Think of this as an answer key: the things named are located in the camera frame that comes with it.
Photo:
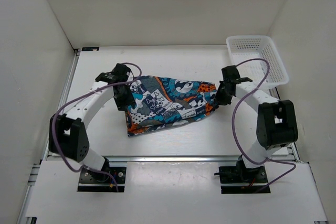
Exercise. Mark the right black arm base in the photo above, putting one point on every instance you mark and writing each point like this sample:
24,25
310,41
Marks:
239,179

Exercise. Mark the white perforated plastic basket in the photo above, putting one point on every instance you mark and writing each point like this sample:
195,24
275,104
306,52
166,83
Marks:
256,56

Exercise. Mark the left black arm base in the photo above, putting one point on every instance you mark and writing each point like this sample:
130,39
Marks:
90,181

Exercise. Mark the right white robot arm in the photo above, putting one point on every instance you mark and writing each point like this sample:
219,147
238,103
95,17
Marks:
276,119

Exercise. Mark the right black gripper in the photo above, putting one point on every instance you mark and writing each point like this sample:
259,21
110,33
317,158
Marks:
218,98

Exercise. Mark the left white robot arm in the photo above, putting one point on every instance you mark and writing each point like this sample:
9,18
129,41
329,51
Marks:
68,129

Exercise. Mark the colourful patterned shorts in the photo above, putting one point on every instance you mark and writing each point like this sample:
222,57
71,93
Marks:
163,103

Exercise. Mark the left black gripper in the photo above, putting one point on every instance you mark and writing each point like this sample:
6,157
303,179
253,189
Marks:
121,105

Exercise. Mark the aluminium front rail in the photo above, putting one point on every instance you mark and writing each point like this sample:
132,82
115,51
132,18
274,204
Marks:
213,158

